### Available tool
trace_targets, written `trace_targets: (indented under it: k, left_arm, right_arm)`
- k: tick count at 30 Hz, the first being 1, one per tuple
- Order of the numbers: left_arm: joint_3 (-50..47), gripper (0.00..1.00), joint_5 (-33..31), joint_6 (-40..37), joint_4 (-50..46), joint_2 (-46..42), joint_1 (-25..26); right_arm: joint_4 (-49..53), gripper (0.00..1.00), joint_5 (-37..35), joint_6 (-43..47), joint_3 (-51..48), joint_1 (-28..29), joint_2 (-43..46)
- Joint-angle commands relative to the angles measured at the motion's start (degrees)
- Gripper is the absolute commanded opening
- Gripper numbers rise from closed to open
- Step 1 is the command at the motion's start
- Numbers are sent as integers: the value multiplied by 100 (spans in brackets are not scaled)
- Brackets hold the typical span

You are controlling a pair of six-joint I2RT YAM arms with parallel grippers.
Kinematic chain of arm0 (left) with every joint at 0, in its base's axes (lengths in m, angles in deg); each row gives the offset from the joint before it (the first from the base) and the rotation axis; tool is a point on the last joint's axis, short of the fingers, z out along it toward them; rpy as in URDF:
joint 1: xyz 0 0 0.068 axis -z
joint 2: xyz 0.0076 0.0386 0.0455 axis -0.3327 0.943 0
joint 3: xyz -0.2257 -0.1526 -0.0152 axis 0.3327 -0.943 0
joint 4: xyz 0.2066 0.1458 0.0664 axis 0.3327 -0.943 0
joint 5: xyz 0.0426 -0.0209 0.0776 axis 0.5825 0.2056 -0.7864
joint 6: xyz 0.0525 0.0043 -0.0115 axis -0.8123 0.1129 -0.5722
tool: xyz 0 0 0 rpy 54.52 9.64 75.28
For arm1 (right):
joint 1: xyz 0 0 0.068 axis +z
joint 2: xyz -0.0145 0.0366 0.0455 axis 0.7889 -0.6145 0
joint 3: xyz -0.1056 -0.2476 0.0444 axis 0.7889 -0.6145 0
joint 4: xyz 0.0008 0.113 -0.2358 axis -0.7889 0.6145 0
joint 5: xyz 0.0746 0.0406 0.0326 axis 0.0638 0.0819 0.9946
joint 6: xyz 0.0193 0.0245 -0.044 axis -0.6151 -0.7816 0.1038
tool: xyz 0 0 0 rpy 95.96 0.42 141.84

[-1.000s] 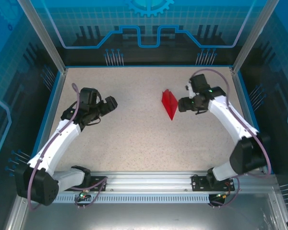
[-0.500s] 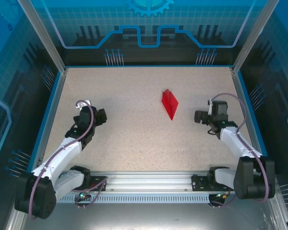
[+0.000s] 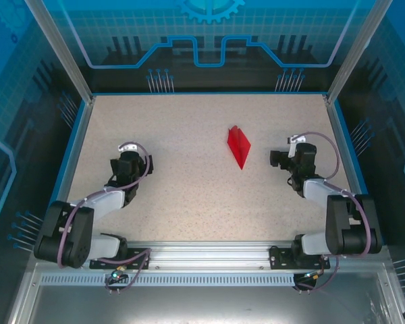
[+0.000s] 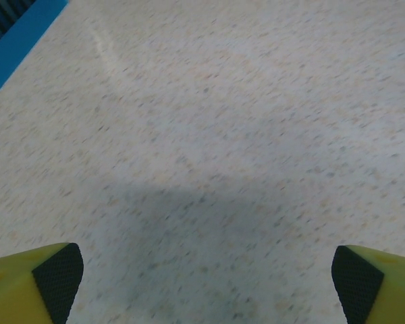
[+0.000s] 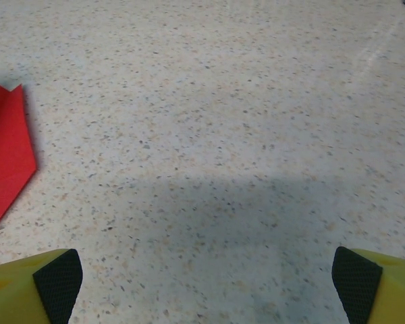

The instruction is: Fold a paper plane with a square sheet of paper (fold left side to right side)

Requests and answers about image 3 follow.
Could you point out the red paper sheet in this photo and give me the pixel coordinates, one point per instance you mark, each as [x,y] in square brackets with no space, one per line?
[239,148]

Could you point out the aluminium mounting beam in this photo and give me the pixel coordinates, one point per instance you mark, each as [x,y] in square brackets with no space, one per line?
[206,254]

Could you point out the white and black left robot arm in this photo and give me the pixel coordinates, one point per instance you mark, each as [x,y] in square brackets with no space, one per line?
[104,202]

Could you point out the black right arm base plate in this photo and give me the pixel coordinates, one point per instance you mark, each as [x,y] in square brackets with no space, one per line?
[278,258]

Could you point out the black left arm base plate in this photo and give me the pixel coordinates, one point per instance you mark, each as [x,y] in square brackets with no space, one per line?
[140,254]

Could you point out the aluminium frame post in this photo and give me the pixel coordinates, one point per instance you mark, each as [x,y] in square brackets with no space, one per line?
[357,50]
[62,50]

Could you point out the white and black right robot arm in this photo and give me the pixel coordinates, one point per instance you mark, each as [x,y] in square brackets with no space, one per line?
[315,192]

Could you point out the grey metal sheet tray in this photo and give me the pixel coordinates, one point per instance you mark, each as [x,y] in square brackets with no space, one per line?
[206,303]

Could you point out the aluminium table side rail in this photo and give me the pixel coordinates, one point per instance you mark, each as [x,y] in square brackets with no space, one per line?
[347,168]
[71,168]

